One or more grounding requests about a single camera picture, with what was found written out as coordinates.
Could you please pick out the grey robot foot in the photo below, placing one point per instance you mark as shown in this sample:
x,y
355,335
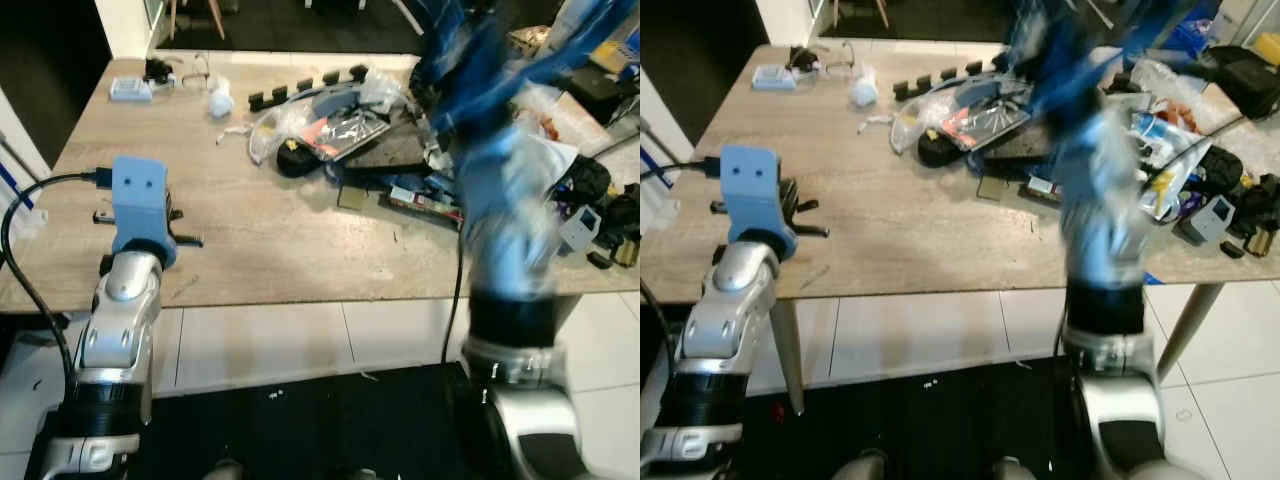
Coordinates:
x,y
365,475
860,468
1018,470
225,472

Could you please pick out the wooden table leg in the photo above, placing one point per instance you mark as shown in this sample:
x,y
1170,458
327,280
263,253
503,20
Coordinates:
x,y
1190,330
788,350

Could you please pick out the dark grey mat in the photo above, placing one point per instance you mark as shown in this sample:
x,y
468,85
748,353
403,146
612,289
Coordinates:
x,y
395,150
1020,145

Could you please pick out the black crumpled pouch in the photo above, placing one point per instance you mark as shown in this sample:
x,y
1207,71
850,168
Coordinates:
x,y
585,180
1220,170

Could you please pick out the small white paper scrap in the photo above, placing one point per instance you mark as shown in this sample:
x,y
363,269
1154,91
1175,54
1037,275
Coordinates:
x,y
875,122
232,133

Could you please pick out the black bag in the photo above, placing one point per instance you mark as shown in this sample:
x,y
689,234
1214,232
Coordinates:
x,y
1245,80
605,95

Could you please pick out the clear plastic bag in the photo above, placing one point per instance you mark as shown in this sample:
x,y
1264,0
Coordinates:
x,y
912,125
268,128

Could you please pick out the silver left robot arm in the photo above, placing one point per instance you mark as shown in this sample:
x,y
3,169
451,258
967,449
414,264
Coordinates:
x,y
725,320
115,330

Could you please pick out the grey robot left foot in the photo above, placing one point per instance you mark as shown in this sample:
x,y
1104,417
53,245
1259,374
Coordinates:
x,y
225,472
860,468

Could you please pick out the blue-grey plastic part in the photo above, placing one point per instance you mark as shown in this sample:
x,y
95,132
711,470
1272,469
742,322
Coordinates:
x,y
980,92
340,100

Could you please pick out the thin-framed eyeglasses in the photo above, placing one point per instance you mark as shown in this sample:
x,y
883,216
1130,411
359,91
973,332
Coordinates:
x,y
207,68
851,55

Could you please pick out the white crumpled tissue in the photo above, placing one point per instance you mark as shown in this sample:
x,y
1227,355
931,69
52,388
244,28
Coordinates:
x,y
220,102
865,90

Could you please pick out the small brown square tile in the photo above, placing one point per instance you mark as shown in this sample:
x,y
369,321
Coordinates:
x,y
991,187
351,197

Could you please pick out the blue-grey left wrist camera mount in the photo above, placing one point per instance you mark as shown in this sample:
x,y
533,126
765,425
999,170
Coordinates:
x,y
138,200
750,190

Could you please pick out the black floor mat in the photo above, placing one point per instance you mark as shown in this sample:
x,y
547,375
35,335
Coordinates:
x,y
900,430
300,430

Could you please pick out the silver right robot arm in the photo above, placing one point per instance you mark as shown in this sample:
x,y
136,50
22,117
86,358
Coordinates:
x,y
515,320
1100,310

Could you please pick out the blue white snack packet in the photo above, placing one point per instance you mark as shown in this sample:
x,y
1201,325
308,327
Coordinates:
x,y
1155,135

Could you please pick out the silver red foil packet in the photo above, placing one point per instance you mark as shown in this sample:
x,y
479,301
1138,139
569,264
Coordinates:
x,y
345,130
985,120

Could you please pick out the red green printed packet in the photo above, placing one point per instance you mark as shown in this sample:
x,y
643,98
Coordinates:
x,y
420,203
1045,188

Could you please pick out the small white grey device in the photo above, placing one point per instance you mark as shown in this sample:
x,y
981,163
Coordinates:
x,y
1208,220
580,230

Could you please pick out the grey robot right foot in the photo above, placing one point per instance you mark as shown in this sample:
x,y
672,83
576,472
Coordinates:
x,y
1018,470
365,475

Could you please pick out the small black gadget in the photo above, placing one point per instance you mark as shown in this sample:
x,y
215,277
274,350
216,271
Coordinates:
x,y
800,58
157,70

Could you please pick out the black round object red label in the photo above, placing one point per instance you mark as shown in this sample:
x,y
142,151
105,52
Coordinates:
x,y
935,150
295,160

